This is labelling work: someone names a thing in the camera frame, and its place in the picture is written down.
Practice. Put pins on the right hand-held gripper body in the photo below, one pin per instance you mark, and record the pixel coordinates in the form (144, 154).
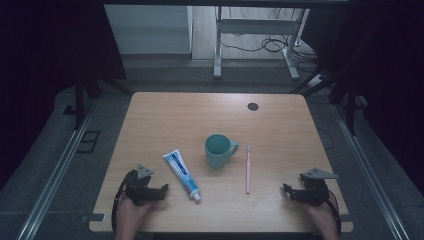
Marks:
(315, 191)

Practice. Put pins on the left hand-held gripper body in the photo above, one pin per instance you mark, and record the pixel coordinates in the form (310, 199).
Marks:
(141, 190)

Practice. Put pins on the white and blue toothpaste tube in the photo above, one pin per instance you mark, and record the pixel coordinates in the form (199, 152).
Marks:
(182, 175)

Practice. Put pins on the pink toothbrush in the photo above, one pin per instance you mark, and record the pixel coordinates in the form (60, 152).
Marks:
(248, 170)

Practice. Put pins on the teal mug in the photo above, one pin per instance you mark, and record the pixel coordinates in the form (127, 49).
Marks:
(217, 151)

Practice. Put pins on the person's right hand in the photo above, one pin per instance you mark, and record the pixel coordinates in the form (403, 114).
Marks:
(320, 216)

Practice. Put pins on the black metal stand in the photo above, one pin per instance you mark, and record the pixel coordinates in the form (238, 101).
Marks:
(79, 100)
(350, 106)

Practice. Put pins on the white power strip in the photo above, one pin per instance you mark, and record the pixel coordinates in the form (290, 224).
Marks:
(315, 80)

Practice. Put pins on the metal floor rail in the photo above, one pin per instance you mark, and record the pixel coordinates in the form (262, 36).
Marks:
(53, 173)
(366, 173)

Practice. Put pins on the white desk frame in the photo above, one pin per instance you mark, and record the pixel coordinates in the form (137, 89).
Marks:
(256, 26)

